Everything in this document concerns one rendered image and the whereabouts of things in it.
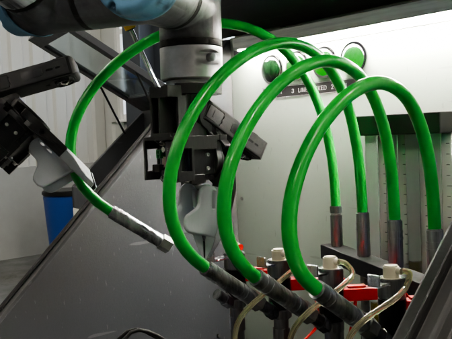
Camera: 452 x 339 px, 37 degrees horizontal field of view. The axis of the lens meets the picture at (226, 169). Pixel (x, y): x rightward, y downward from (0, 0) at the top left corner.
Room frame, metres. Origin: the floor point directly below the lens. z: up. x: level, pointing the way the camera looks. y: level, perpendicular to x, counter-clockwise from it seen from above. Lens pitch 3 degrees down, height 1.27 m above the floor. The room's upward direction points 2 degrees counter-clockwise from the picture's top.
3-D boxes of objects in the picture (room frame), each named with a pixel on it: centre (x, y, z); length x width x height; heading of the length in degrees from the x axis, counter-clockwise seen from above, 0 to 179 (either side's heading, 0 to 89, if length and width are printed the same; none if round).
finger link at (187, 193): (0.83, 0.05, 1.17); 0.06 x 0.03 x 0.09; 131
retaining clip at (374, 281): (0.67, -0.15, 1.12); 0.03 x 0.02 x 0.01; 130
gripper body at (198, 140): (0.82, 0.04, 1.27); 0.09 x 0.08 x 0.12; 131
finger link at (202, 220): (0.81, 0.03, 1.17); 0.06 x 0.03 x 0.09; 131
